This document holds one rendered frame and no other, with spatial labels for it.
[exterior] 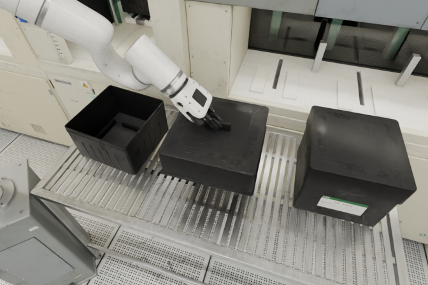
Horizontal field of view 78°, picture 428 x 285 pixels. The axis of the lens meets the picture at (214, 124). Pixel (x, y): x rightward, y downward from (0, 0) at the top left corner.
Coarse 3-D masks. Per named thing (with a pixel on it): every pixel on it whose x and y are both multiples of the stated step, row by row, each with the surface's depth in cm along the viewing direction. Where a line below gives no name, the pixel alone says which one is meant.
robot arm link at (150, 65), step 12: (144, 36) 67; (132, 48) 66; (144, 48) 66; (156, 48) 69; (132, 60) 67; (144, 60) 67; (156, 60) 68; (168, 60) 70; (132, 72) 72; (144, 72) 69; (156, 72) 69; (168, 72) 69; (144, 84) 74; (156, 84) 71; (168, 84) 70
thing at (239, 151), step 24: (240, 120) 85; (264, 120) 85; (168, 144) 78; (192, 144) 78; (216, 144) 78; (240, 144) 78; (168, 168) 80; (192, 168) 76; (216, 168) 73; (240, 168) 72; (240, 192) 78
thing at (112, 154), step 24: (120, 96) 119; (144, 96) 112; (72, 120) 102; (96, 120) 115; (120, 120) 124; (144, 120) 124; (96, 144) 99; (120, 144) 114; (144, 144) 104; (120, 168) 104
